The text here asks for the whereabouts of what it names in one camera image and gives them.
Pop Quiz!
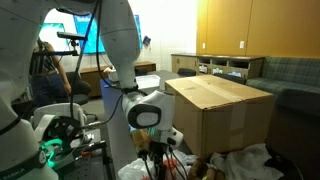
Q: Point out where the wall mounted tv screen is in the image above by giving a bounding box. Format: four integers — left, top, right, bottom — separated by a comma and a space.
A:
39, 13, 144, 56

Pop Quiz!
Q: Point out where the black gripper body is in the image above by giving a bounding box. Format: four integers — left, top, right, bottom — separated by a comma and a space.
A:
148, 141, 173, 180

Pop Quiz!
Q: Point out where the wooden sideboard cabinet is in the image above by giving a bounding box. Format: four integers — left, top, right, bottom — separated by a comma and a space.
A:
171, 53, 264, 79

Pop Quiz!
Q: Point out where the clear plastic tray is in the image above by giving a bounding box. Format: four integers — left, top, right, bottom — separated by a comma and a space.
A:
136, 74, 160, 89

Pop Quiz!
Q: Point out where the white cloth towel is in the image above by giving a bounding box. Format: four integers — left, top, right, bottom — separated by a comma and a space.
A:
209, 143, 284, 180

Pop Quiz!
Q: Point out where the large cardboard box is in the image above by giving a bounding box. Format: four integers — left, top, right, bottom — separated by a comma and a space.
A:
165, 75, 274, 156

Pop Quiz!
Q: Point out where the person standing in background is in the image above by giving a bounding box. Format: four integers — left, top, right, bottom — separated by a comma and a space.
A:
29, 39, 72, 107

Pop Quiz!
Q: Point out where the green plaid sofa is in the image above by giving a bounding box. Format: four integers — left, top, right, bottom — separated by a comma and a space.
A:
246, 57, 320, 116

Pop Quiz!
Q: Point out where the white plastic shopping bag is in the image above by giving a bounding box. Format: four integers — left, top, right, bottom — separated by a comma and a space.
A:
118, 150, 197, 180

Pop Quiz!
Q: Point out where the brown plush toy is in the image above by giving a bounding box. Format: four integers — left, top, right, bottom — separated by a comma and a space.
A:
187, 158, 226, 180

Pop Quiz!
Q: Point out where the black office chair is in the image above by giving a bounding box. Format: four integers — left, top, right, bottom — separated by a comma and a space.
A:
66, 72, 91, 105

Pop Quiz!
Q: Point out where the camera on tripod arm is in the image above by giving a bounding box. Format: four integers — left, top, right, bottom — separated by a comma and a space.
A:
33, 31, 89, 58

